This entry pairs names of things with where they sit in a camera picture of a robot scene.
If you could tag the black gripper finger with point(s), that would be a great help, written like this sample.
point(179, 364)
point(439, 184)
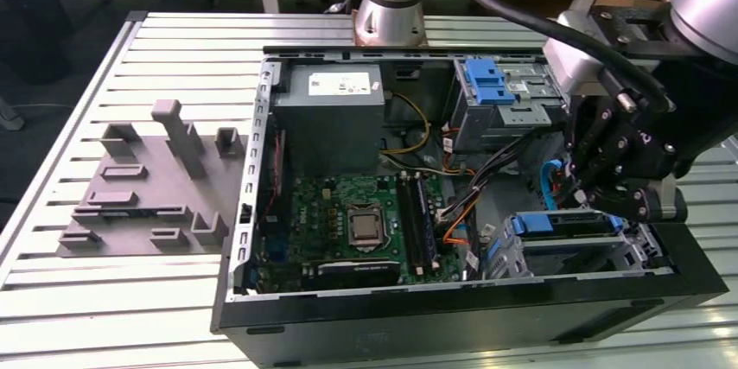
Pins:
point(629, 200)
point(599, 140)

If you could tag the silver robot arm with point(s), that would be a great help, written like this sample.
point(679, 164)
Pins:
point(392, 1)

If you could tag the silver optical drive cage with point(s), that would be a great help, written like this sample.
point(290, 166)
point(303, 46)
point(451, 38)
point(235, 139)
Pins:
point(525, 116)

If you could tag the blue plastic drive latch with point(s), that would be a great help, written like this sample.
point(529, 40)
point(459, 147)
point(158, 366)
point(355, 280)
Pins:
point(485, 84)

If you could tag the RAM stick with blue label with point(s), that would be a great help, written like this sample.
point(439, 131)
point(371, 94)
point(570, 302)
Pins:
point(430, 222)

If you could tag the black RAM slot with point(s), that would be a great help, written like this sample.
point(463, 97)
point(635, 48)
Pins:
point(410, 230)

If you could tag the CPU socket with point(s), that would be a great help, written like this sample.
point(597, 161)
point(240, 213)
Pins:
point(364, 207)

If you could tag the silver CPU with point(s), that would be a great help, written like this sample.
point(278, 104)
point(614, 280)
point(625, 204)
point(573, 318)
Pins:
point(364, 225)

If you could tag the grey power supply unit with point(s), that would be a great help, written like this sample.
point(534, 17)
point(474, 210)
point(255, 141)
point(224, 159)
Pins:
point(328, 135)

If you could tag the black open PC case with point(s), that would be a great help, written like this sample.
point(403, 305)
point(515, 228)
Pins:
point(403, 326)

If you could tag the green motherboard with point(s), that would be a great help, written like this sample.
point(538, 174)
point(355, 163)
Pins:
point(323, 196)

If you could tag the black graphics card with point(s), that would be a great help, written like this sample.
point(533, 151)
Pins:
point(351, 271)

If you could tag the grey parts rack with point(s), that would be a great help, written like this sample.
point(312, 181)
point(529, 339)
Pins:
point(150, 187)

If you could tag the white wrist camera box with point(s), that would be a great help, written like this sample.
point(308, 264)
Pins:
point(570, 62)

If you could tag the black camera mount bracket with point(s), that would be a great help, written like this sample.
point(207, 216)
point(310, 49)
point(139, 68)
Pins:
point(611, 27)

